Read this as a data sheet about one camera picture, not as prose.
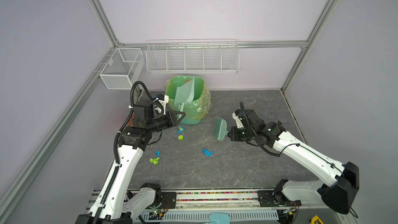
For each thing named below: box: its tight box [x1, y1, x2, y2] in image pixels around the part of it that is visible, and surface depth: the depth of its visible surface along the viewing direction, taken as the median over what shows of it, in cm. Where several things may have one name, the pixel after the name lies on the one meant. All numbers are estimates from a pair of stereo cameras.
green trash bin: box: [165, 75, 212, 125], surface depth 88 cm
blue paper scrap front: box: [202, 148, 215, 157], surface depth 91 cm
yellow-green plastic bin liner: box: [164, 75, 212, 120], surface depth 84 cm
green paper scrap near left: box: [148, 157, 161, 166], surface depth 88 cm
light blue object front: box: [209, 212, 231, 224], surface depth 70 cm
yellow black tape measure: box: [310, 214, 324, 224], surface depth 69 cm
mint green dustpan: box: [174, 76, 195, 112], surface depth 78 cm
